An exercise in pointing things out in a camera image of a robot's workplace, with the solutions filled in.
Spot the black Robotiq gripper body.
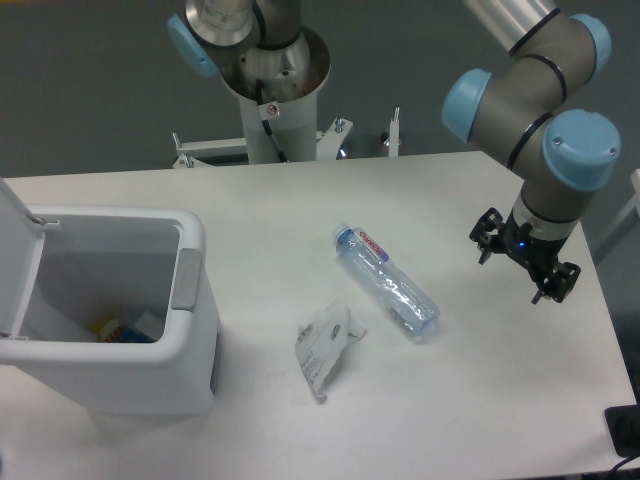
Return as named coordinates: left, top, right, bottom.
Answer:
left=503, top=221, right=566, bottom=280

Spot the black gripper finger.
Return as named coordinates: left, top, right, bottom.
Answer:
left=530, top=259, right=581, bottom=304
left=469, top=207, right=506, bottom=265

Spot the clear plastic water bottle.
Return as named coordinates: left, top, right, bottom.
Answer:
left=332, top=223, right=441, bottom=338

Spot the clear plastic wrapper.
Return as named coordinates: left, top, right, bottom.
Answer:
left=294, top=298, right=367, bottom=403

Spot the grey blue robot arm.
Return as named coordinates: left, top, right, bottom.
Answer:
left=167, top=1, right=621, bottom=302

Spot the blue trash package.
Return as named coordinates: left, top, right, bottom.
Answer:
left=118, top=326, right=155, bottom=343

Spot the white trash can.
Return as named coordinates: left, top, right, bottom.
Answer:
left=1, top=205, right=220, bottom=415

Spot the yellow orange trash packet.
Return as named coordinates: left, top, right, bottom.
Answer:
left=89, top=317, right=124, bottom=343

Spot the black device at corner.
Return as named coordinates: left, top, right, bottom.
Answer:
left=604, top=405, right=639, bottom=457

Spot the white frame at right edge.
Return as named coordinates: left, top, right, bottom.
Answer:
left=593, top=168, right=640, bottom=265

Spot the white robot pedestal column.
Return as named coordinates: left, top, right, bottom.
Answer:
left=222, top=26, right=331, bottom=164

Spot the black pedestal cable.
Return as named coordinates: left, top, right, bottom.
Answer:
left=255, top=78, right=290, bottom=164

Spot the white pedestal base frame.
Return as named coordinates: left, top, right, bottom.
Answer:
left=172, top=106, right=403, bottom=169

